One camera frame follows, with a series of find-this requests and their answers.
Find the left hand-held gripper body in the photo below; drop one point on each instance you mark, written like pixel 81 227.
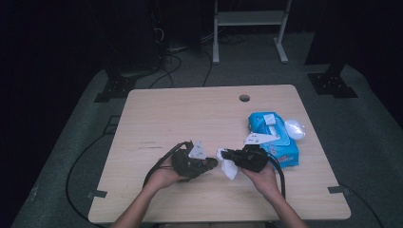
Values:
pixel 182 163

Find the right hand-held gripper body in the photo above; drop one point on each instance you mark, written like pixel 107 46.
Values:
pixel 253 158

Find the blue wet wipes pack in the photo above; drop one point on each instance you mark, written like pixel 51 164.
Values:
pixel 285 155

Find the person's left hand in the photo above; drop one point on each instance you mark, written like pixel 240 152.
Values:
pixel 163 179

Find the person's right hand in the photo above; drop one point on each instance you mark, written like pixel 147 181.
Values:
pixel 264 183

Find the white plastic lid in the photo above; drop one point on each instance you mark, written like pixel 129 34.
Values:
pixel 295 129

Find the grey tape piece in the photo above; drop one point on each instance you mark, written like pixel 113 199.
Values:
pixel 96 194
pixel 338 189

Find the white metal stand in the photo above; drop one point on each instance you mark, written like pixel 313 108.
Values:
pixel 250 18

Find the dark cabinet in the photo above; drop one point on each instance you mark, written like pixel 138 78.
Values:
pixel 136 34

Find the black stand base plate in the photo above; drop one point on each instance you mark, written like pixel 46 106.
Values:
pixel 332 84
pixel 115 88

